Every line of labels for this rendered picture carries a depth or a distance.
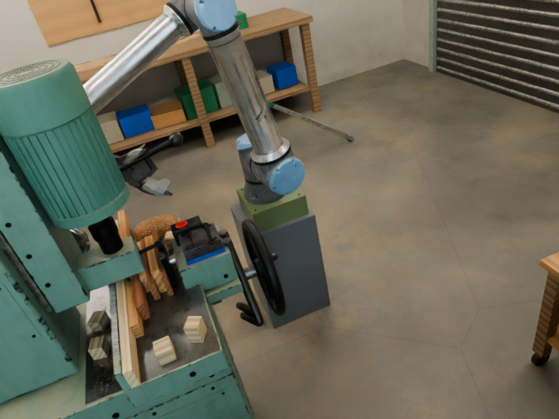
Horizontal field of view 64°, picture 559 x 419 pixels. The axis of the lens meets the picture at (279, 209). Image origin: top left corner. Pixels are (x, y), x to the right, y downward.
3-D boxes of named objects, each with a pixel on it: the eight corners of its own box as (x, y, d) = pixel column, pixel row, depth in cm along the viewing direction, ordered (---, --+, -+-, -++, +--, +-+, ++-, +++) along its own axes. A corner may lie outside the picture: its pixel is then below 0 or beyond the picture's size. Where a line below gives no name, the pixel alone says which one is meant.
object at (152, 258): (168, 290, 113) (158, 269, 109) (160, 293, 112) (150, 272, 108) (160, 253, 126) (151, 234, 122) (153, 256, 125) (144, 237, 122)
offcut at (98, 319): (103, 331, 119) (98, 322, 117) (91, 332, 120) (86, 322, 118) (110, 319, 122) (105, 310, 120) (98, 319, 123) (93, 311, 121)
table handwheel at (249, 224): (299, 322, 114) (261, 215, 113) (226, 353, 110) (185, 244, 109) (278, 302, 142) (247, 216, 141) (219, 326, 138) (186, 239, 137)
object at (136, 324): (144, 335, 101) (138, 323, 99) (136, 338, 101) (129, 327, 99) (128, 219, 145) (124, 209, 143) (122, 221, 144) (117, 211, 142)
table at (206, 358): (270, 352, 99) (264, 333, 95) (135, 410, 93) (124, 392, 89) (210, 217, 148) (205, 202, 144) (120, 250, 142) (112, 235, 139)
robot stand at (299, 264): (254, 290, 237) (230, 205, 206) (305, 269, 243) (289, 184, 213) (274, 329, 213) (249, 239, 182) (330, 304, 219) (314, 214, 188)
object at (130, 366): (140, 384, 90) (131, 369, 88) (131, 388, 90) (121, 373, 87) (123, 232, 139) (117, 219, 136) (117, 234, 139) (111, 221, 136)
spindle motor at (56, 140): (133, 212, 96) (69, 70, 78) (50, 241, 92) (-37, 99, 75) (128, 178, 110) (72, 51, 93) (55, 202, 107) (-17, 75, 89)
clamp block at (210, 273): (239, 279, 115) (230, 253, 110) (189, 298, 113) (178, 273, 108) (225, 248, 127) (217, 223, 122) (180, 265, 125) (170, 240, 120)
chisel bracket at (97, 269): (147, 275, 111) (135, 249, 106) (91, 297, 108) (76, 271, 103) (145, 258, 117) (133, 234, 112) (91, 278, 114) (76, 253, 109)
